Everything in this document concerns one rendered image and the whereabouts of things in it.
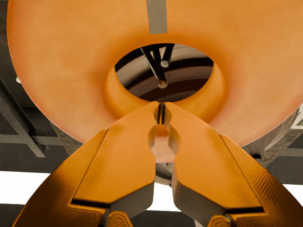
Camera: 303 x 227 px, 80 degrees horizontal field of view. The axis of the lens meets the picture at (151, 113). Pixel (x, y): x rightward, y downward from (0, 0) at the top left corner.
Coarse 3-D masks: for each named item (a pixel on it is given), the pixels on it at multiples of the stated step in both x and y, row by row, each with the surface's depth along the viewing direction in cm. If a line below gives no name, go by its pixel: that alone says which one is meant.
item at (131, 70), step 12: (180, 48) 29; (192, 48) 29; (132, 60) 31; (144, 60) 31; (180, 60) 31; (192, 60) 31; (120, 72) 33; (132, 72) 33; (144, 72) 33; (288, 120) 41
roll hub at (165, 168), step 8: (248, 144) 34; (256, 144) 33; (248, 152) 36; (256, 152) 36; (264, 152) 36; (160, 168) 44; (168, 168) 40; (160, 176) 45; (168, 176) 47; (168, 184) 48
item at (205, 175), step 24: (168, 120) 12; (192, 120) 10; (168, 144) 11; (192, 144) 8; (216, 144) 9; (192, 168) 7; (216, 168) 7; (192, 192) 6; (216, 192) 6; (240, 192) 6; (192, 216) 7
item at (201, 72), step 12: (204, 60) 31; (168, 72) 31; (180, 72) 30; (192, 72) 30; (204, 72) 30; (132, 84) 34; (144, 84) 33; (156, 84) 32; (168, 84) 32; (180, 84) 32; (192, 84) 31; (204, 84) 31; (144, 96) 34; (156, 96) 33; (168, 96) 32; (180, 96) 32; (276, 132) 42; (264, 144) 45
